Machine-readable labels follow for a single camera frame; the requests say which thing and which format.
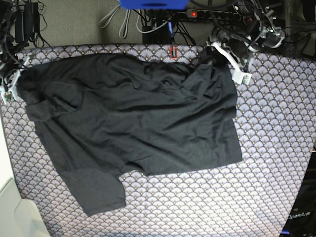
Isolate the blue plastic mount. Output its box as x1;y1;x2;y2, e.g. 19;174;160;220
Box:
120;0;189;10

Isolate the black power adapter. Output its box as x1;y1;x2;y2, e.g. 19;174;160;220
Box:
14;1;40;43

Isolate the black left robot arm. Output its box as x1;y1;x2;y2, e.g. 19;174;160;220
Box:
205;0;285;84

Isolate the red and black clamp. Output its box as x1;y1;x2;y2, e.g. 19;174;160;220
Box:
169;36;177;60

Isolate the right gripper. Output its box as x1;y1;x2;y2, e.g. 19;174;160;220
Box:
0;49;31;104

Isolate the white plastic bin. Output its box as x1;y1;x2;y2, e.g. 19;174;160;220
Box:
0;121;50;237

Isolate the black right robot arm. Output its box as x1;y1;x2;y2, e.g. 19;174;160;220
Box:
0;0;30;104

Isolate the dark grey T-shirt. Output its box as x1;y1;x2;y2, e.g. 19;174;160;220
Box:
17;54;242;216

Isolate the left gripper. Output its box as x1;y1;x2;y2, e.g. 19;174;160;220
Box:
204;30;259;85

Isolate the black power strip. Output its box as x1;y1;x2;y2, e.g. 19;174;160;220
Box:
185;9;241;21

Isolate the grey looped cable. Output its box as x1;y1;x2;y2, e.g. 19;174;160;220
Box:
99;5;131;39

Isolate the black OpenArm box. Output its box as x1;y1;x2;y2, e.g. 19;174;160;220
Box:
280;148;316;237

